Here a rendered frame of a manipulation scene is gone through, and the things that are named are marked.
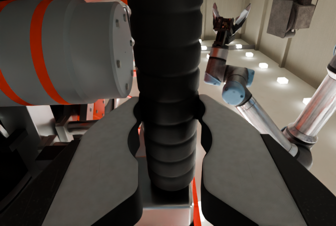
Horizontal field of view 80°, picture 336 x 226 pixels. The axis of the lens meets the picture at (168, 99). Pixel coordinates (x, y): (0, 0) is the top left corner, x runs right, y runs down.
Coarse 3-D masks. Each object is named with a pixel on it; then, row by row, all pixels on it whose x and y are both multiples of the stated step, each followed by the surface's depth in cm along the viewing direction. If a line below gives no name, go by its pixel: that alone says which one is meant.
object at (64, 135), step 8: (64, 120) 37; (72, 120) 39; (88, 120) 38; (96, 120) 38; (56, 128) 36; (64, 128) 36; (72, 128) 37; (80, 128) 37; (88, 128) 37; (64, 136) 37; (72, 136) 41
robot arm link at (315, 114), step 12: (324, 84) 71; (312, 96) 76; (324, 96) 71; (312, 108) 75; (324, 108) 72; (300, 120) 80; (312, 120) 76; (324, 120) 74; (288, 132) 83; (300, 132) 80; (312, 132) 78; (300, 144) 80; (312, 144) 80
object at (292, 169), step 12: (276, 144) 8; (276, 156) 7; (288, 156) 7; (288, 168) 7; (300, 168) 7; (288, 180) 7; (300, 180) 7; (312, 180) 6; (300, 192) 6; (312, 192) 6; (324, 192) 6; (300, 204) 6; (312, 204) 6; (324, 204) 6; (312, 216) 6; (324, 216) 6
